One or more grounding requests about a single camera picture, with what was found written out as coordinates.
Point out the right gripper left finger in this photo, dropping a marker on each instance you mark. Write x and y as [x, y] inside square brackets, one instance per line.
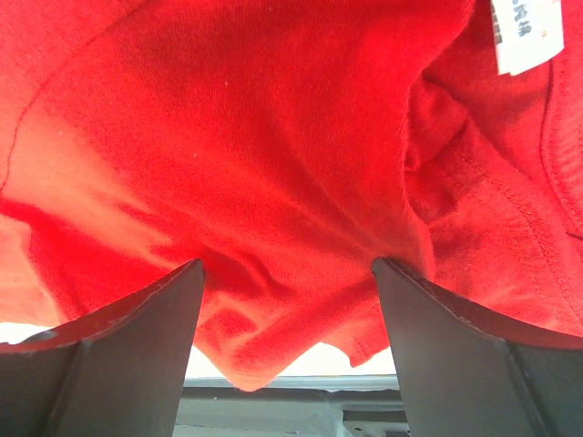
[118, 371]

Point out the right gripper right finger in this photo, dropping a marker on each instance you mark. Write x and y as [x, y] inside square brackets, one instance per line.
[466, 370]

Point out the red t shirt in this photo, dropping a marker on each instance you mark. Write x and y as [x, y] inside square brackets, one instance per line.
[287, 145]

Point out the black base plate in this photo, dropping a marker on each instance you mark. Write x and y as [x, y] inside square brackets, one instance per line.
[337, 406]

